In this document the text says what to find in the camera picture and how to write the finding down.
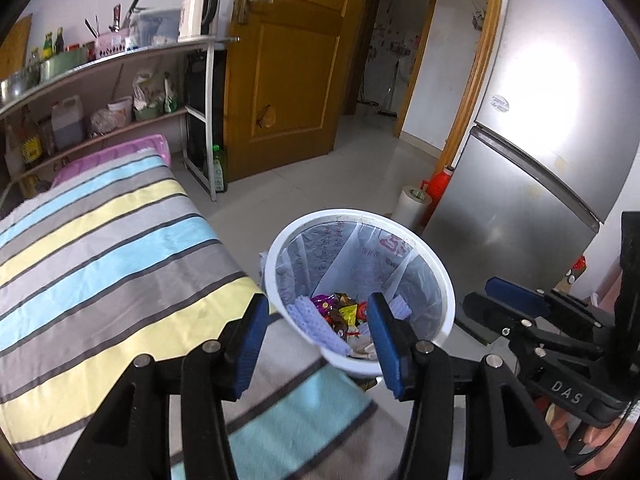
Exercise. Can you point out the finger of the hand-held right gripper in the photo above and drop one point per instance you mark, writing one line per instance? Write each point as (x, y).
(515, 292)
(487, 317)

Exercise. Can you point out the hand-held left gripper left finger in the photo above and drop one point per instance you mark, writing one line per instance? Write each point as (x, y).
(247, 347)

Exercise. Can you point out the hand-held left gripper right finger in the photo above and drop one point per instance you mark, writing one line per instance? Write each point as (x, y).
(387, 347)

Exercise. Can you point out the beige wrapper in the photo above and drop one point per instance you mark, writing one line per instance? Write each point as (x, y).
(364, 347)

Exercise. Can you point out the white plastic waste bin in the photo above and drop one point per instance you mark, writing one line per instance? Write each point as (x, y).
(345, 364)

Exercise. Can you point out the gold foil wrapper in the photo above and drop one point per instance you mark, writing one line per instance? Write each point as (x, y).
(348, 314)

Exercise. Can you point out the white foam net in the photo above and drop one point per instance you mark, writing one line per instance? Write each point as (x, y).
(317, 325)

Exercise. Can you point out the purple snack wrapper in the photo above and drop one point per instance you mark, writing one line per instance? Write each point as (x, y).
(324, 302)

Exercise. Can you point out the clear plastic bin liner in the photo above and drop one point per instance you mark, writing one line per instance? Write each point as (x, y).
(350, 260)

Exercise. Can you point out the person's right hand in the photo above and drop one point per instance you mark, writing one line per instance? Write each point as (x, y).
(560, 425)

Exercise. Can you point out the silver refrigerator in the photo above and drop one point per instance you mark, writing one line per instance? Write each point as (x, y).
(525, 185)

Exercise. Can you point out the red plastic jug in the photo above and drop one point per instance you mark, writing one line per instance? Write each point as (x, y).
(437, 190)

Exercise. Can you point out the white paper roll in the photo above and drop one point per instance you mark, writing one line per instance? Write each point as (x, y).
(411, 207)

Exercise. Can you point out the striped cloth covered table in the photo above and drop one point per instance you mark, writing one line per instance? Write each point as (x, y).
(125, 270)

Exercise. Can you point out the green plastic bottle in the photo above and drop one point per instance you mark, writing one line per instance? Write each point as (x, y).
(219, 170)

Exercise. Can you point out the green bowl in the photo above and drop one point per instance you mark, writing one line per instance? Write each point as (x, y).
(148, 113)

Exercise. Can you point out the green packet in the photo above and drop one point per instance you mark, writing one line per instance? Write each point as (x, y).
(170, 95)

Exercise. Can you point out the crumpled plastic bag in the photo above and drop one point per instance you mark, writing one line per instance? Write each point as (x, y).
(105, 122)

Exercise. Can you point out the white plastic tub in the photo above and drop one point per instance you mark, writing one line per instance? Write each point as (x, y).
(121, 110)

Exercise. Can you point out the white plastic bag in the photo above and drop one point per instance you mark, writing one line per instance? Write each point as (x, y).
(146, 90)

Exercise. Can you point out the white plastic jug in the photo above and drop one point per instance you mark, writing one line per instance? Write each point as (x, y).
(67, 125)

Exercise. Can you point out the wooden door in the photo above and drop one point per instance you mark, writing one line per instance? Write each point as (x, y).
(295, 60)

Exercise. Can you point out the cooking oil bottle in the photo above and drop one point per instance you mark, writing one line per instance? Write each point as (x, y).
(31, 140)

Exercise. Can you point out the clear plastic bottle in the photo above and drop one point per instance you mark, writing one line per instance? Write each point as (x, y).
(13, 152)

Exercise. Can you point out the pink utensil holder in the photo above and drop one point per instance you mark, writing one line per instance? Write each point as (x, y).
(112, 46)

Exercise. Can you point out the clear plastic storage box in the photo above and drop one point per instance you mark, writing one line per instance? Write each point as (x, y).
(156, 27)

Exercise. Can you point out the white electric kettle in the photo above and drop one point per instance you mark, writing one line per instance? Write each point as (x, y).
(195, 12)

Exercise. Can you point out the steel mixing bowl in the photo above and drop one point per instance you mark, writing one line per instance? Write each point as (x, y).
(17, 87)

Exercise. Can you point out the chopsticks bundle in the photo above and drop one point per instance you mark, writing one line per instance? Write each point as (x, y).
(91, 27)

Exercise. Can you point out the dark sauce bottle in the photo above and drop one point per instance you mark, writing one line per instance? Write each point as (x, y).
(59, 42)

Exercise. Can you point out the clear glass jar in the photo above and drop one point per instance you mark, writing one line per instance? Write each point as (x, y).
(35, 59)

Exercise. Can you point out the yellow label sauce bottle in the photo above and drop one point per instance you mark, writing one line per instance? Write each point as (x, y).
(48, 47)

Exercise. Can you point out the wooden cutting board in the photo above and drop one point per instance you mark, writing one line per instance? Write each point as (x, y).
(15, 45)

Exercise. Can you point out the wooden door frame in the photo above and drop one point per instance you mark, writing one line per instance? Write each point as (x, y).
(357, 60)

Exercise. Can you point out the white frame kitchen shelf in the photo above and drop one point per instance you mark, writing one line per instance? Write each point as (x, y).
(125, 60)

